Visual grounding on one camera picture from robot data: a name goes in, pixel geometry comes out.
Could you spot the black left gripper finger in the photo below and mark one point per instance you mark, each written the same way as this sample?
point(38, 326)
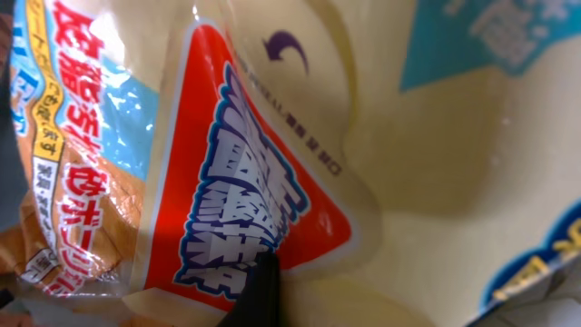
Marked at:
point(260, 302)

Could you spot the yellow orange snack bag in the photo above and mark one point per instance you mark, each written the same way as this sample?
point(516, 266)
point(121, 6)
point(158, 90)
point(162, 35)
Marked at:
point(411, 163)

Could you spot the grey plastic mesh basket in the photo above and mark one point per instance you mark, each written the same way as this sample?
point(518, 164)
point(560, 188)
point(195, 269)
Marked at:
point(13, 183)

